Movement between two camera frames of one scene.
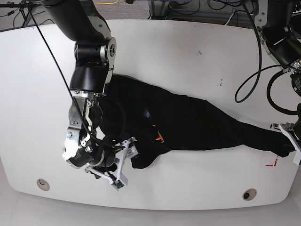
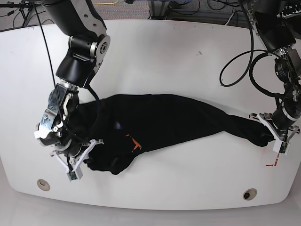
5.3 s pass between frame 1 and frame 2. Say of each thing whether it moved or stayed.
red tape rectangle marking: stayed
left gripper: moved
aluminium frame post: stayed
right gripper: moved
